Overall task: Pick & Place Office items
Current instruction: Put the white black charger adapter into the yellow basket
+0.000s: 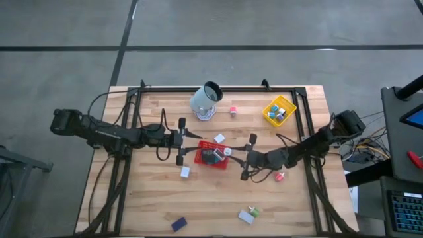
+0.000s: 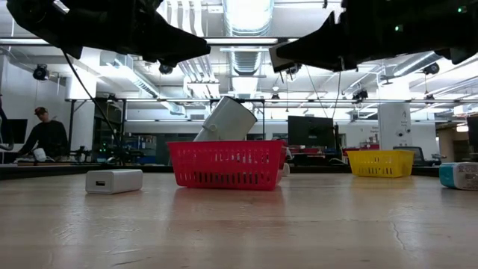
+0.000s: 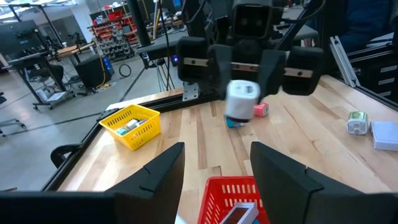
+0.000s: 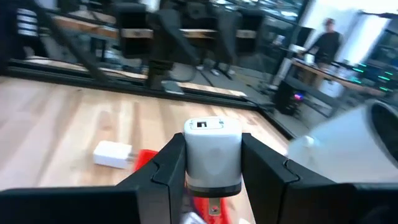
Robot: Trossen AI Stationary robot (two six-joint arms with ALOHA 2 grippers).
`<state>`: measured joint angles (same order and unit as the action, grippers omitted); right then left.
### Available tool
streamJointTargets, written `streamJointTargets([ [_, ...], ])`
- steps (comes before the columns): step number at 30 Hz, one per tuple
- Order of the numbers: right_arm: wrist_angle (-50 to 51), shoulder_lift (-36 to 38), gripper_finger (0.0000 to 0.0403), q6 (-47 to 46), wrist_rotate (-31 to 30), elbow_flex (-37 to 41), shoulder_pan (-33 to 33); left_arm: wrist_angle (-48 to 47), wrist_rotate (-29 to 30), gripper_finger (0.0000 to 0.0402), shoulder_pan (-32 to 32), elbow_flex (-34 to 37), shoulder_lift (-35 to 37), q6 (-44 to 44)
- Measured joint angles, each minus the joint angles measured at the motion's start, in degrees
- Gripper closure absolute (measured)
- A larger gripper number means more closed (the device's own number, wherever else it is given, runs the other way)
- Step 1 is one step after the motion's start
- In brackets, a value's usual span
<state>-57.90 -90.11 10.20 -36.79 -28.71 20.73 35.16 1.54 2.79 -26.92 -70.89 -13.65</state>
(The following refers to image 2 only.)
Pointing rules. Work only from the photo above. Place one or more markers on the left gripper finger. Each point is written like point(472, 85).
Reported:
point(172, 43)

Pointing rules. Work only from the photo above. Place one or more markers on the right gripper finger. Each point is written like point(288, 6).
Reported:
point(328, 45)

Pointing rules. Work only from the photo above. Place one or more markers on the teal white wall charger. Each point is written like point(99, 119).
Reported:
point(453, 175)

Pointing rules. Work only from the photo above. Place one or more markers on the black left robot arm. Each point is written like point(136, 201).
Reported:
point(33, 18)

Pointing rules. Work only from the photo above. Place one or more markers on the black ceiling spotlight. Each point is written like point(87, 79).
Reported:
point(431, 68)
point(360, 94)
point(40, 72)

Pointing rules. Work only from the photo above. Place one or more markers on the black monitor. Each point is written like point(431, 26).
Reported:
point(310, 130)
point(13, 130)

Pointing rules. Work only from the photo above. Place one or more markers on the person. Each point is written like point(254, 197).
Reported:
point(46, 136)

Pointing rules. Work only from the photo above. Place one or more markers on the yellow plastic basket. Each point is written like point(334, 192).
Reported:
point(381, 162)

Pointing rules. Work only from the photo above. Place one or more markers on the white cube charger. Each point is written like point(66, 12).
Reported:
point(286, 170)

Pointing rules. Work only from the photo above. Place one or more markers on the red plastic basket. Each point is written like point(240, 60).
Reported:
point(224, 164)

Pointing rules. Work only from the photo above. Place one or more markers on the white rectangular USB charger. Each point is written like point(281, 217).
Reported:
point(114, 181)

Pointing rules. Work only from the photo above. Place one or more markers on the silver ventilation duct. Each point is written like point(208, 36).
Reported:
point(246, 60)

